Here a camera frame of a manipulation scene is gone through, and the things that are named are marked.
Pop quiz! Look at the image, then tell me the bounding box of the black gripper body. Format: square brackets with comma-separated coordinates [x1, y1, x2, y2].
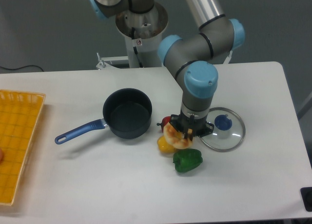
[170, 113, 214, 136]

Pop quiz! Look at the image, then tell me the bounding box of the glazed toy donut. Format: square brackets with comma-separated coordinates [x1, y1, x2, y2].
[163, 123, 193, 149]

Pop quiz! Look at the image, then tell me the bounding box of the glass lid with blue knob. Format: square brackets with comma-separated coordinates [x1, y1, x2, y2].
[201, 107, 246, 152]

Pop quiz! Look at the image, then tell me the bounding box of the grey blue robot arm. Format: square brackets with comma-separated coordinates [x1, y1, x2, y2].
[89, 0, 245, 140]

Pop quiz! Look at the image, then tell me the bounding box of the red toy bell pepper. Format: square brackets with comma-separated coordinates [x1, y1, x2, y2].
[156, 116, 171, 132]

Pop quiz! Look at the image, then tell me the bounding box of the green toy bell pepper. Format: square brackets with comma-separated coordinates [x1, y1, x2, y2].
[173, 148, 203, 173]

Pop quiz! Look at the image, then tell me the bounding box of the yellow toy bell pepper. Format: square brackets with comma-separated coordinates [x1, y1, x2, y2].
[157, 136, 178, 154]

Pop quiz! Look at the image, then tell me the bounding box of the black object at table corner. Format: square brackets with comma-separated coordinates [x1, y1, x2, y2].
[300, 187, 312, 212]

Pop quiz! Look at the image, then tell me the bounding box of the yellow plastic basket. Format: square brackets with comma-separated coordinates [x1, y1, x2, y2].
[0, 89, 46, 206]

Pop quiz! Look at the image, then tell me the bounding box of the dark pot with blue handle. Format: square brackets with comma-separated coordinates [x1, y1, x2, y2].
[55, 88, 152, 144]

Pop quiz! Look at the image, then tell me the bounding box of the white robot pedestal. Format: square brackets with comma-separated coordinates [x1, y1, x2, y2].
[96, 1, 171, 70]

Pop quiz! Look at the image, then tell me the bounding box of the black cable on floor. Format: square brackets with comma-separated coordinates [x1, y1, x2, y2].
[0, 65, 44, 72]

